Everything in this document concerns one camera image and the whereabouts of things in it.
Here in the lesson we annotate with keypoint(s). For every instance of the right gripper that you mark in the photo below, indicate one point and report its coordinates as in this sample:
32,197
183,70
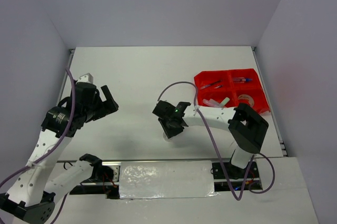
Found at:
170,133

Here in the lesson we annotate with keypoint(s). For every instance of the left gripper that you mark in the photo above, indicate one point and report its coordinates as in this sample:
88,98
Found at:
110,105

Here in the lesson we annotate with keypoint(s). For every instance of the small clear tape roll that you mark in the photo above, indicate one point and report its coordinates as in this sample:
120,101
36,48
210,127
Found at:
166,138

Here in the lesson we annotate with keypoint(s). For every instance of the pink highlighter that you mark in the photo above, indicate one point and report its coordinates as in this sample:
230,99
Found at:
211,103

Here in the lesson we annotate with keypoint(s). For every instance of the green highlighter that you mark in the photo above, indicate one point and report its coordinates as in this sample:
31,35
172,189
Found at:
224,101

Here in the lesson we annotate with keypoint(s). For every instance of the large tape roll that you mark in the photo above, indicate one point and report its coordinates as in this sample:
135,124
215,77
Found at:
245,98

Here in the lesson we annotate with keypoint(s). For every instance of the blue spray bottle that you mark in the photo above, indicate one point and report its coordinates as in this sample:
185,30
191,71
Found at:
241,80

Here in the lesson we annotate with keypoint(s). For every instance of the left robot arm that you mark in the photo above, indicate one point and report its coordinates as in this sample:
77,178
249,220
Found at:
33,196

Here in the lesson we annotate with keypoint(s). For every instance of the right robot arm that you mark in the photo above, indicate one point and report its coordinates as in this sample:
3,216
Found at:
246,126

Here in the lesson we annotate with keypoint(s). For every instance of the white foil panel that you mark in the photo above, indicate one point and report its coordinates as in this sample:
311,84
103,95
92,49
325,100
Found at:
166,179

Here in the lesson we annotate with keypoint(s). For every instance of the red compartment tray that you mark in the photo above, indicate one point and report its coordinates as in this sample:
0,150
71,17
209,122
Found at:
230,89

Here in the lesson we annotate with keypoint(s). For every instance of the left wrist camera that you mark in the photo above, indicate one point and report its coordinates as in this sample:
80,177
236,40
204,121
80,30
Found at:
86,78

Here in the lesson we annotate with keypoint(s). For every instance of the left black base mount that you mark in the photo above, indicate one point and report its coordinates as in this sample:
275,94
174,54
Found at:
102,174

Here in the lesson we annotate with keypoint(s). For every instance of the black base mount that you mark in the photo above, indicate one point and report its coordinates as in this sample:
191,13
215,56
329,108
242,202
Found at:
102,174
236,176

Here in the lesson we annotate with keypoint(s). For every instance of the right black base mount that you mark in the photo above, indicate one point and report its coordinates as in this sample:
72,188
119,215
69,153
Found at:
236,176

